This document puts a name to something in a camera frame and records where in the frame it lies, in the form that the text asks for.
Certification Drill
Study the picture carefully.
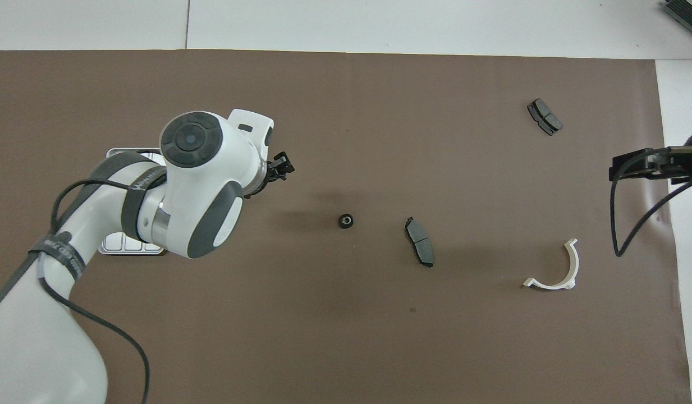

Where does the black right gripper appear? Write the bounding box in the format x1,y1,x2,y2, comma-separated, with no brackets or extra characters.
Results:
608,146,692,183

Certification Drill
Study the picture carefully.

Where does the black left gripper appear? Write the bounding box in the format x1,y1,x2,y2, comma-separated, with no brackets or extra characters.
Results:
246,152,295,196

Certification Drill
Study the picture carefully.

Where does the silver metal tray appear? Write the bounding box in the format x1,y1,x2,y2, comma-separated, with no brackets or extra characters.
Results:
98,148,171,256

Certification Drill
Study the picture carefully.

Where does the short grey brake pad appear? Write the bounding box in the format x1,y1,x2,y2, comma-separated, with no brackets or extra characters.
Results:
527,98,563,136

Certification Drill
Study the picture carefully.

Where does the brown table mat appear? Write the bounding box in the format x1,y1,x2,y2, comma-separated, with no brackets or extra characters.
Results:
0,49,692,404

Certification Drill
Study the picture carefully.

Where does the long grey brake pad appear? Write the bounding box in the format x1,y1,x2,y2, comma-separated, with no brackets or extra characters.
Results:
405,217,435,268

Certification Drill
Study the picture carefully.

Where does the dark ribbed metal device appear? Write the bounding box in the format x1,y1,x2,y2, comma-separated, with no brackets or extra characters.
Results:
659,0,692,43

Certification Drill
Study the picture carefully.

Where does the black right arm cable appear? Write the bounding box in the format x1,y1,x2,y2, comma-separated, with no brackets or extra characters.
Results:
611,147,692,258

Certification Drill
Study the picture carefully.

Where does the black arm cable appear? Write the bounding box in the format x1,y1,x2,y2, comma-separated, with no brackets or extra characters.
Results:
611,147,692,258
40,168,169,404

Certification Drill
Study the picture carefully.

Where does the white curved plastic bracket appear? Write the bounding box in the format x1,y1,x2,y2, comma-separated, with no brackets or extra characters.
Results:
523,238,580,290

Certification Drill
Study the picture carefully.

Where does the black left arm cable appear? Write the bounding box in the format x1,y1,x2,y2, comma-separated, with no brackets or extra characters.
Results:
40,168,169,404

